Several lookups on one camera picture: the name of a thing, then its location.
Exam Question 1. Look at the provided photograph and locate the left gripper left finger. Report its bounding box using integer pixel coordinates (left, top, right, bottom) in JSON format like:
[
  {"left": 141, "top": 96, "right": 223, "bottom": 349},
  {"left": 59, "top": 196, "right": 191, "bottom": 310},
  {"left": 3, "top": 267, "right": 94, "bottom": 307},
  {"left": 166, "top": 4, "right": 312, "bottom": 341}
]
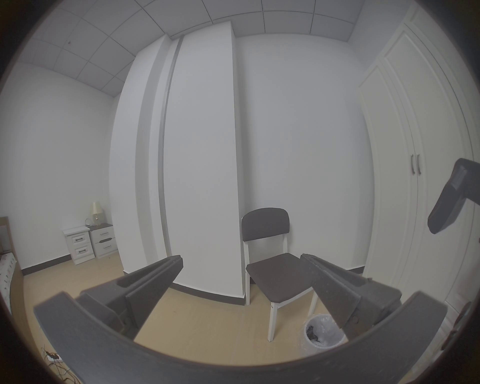
[{"left": 76, "top": 254, "right": 185, "bottom": 340}]

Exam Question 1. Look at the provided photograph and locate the clear plastic bag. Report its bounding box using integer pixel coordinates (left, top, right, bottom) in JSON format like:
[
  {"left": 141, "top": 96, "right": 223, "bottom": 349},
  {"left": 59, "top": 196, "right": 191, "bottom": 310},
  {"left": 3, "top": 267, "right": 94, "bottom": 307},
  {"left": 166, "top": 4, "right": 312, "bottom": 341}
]
[{"left": 303, "top": 314, "right": 349, "bottom": 347}]

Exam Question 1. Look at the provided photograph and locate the white trash bin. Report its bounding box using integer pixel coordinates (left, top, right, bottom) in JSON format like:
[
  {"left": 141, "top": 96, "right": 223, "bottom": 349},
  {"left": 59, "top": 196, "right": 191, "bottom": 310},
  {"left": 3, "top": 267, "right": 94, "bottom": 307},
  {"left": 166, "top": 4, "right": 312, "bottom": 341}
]
[{"left": 302, "top": 314, "right": 349, "bottom": 352}]

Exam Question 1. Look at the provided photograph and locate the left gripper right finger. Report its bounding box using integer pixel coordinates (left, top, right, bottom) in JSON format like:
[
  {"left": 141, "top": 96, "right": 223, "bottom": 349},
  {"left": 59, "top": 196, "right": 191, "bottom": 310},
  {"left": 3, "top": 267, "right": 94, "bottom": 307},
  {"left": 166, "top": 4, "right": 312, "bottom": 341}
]
[{"left": 299, "top": 253, "right": 403, "bottom": 340}]

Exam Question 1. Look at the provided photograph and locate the grey and white chair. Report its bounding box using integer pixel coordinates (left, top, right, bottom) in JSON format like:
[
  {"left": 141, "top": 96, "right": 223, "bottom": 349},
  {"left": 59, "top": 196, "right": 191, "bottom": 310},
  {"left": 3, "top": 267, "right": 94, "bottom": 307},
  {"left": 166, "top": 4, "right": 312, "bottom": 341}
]
[{"left": 241, "top": 207, "right": 320, "bottom": 342}]

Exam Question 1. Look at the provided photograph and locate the white wardrobe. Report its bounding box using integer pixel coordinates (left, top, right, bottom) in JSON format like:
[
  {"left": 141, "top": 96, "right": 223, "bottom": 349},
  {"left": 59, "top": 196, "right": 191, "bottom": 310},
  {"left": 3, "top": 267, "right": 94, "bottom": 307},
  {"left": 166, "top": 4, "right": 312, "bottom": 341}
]
[{"left": 358, "top": 13, "right": 480, "bottom": 339}]

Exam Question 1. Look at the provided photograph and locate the white dark-topped bedside table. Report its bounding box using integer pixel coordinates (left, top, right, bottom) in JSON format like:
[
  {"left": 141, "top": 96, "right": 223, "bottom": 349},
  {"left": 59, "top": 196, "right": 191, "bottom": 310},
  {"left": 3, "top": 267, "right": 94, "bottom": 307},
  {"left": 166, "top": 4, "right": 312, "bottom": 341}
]
[{"left": 88, "top": 223, "right": 119, "bottom": 259}]

